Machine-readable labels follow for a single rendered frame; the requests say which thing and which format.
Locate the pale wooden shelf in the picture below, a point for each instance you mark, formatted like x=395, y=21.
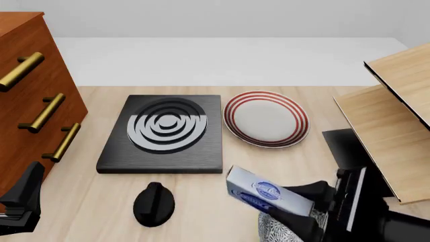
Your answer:
x=379, y=131

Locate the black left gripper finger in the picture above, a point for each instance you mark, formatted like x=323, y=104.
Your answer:
x=28, y=181

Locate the brown wooden cabinet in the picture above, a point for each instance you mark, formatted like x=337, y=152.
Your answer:
x=30, y=75

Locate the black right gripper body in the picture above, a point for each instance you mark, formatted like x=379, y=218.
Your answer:
x=349, y=199

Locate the round black stove knob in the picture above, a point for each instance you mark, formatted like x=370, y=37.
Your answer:
x=152, y=205

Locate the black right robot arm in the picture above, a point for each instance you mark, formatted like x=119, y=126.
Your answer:
x=399, y=227

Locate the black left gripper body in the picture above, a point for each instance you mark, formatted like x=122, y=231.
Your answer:
x=18, y=218

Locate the white plate with red rings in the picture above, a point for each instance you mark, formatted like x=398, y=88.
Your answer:
x=265, y=119

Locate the flat black stove plate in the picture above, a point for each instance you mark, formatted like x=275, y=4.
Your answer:
x=168, y=156

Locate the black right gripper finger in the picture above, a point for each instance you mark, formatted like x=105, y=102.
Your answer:
x=299, y=227
x=315, y=190

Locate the grey patterned bowl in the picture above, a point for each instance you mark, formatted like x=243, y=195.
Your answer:
x=268, y=232

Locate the white blue cream cheese box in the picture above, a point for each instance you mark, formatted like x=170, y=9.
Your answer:
x=258, y=186

